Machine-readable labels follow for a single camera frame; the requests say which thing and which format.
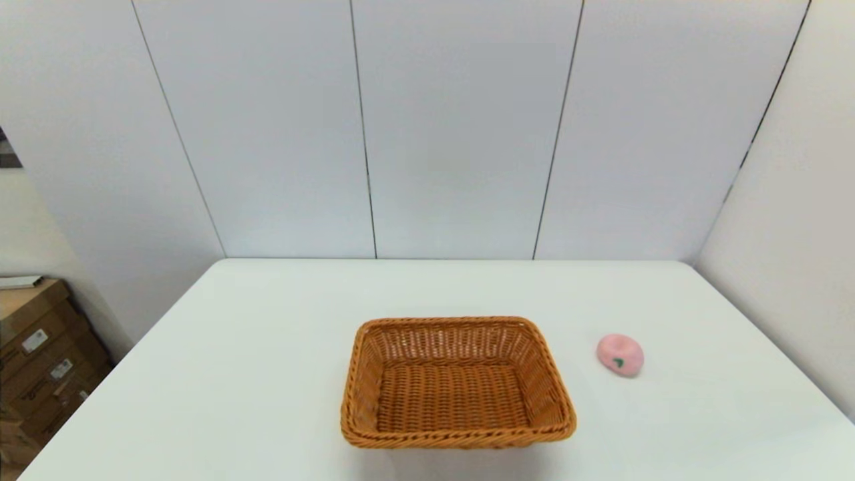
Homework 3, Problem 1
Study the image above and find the brown cardboard box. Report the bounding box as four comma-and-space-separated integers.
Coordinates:
0, 299, 94, 385
0, 278, 73, 348
0, 381, 101, 468
0, 334, 113, 428

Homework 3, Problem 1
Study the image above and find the dark grey wall fixture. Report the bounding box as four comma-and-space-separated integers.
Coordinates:
0, 127, 22, 169

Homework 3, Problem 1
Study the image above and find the orange woven wicker basket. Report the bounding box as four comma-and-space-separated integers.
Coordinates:
340, 316, 578, 450

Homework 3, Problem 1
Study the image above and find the pink toy peach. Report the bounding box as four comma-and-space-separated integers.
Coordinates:
596, 333, 645, 378

